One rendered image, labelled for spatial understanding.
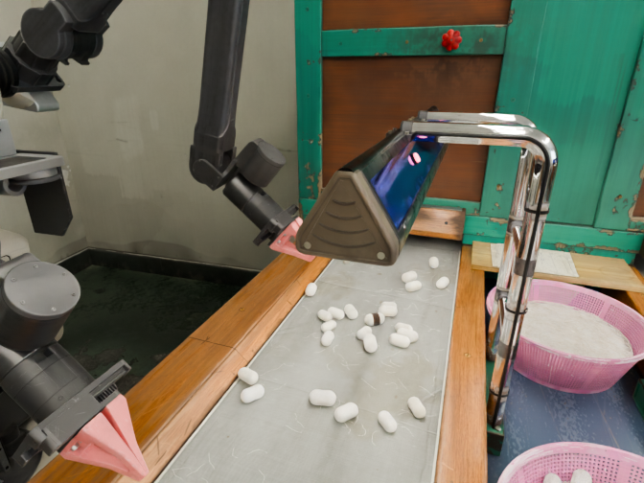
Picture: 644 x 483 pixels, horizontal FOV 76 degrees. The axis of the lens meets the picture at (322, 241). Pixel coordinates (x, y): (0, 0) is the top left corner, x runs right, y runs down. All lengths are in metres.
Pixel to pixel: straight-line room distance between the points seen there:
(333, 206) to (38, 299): 0.26
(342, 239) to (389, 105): 0.80
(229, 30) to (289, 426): 0.58
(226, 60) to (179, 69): 1.63
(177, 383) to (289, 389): 0.16
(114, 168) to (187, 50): 0.84
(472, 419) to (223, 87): 0.61
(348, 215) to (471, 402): 0.39
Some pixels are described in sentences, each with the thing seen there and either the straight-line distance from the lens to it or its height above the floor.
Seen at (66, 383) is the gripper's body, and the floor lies 0.91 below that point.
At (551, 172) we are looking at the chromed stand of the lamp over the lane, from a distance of 0.51.
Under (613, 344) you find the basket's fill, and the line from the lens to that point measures 0.90.
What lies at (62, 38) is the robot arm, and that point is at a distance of 0.88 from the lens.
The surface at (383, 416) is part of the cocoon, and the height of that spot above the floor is 0.76.
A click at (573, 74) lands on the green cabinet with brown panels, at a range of 1.08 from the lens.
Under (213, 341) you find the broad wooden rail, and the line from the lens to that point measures 0.72.
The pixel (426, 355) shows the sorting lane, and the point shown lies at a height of 0.74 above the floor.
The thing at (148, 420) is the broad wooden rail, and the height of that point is 0.76.
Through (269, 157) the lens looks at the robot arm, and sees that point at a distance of 0.72.
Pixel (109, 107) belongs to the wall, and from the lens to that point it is 2.65.
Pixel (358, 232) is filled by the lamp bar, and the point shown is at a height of 1.07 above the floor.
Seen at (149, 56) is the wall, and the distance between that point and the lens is 2.44.
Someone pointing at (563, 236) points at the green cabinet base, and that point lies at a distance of 1.14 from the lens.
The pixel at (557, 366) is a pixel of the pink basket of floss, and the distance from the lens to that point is 0.79.
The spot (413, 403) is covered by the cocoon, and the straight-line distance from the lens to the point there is 0.62.
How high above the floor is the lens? 1.17
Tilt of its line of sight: 22 degrees down
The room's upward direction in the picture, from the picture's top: straight up
